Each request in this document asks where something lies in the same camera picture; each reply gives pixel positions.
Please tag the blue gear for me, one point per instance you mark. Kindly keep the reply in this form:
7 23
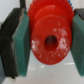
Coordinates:
70 3

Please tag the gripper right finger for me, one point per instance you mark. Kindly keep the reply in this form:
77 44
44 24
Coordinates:
78 39

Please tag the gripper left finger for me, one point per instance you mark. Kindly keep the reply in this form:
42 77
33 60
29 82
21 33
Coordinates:
15 43

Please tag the red gear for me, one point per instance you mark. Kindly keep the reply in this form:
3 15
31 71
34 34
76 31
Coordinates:
50 24

